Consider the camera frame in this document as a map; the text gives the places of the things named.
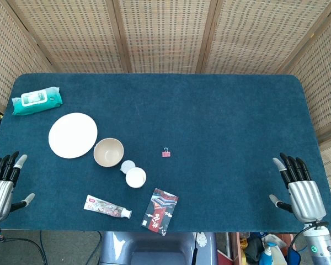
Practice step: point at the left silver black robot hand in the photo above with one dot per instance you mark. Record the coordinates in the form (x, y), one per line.
(0, 198)

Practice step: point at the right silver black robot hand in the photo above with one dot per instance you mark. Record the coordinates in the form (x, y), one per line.
(306, 198)

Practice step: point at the beige bowl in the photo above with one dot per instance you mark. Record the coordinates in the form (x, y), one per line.
(108, 153)

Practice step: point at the white paper cup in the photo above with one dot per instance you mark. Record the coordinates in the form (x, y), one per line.
(135, 178)

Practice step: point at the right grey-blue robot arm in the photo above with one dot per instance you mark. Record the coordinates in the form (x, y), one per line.
(320, 245)

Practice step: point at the white round plate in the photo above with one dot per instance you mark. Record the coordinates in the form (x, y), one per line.
(71, 135)

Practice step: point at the blue fabric pouch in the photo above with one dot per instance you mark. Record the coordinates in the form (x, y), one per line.
(293, 258)

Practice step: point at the blue white spray bottle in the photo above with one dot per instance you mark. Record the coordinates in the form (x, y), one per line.
(266, 256)

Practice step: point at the green wet wipes pack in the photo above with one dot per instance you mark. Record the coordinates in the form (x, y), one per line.
(37, 100)

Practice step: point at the floral toothpaste tube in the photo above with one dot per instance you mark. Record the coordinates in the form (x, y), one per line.
(104, 206)

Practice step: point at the dark blue felt table mat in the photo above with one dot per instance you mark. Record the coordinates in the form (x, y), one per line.
(209, 116)

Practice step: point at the black red printed packet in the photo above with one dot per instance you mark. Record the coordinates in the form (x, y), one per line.
(160, 212)

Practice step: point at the red binder clip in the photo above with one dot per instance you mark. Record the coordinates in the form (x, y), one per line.
(166, 154)

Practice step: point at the grey-blue robot torso base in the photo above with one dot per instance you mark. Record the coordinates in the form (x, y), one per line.
(154, 251)

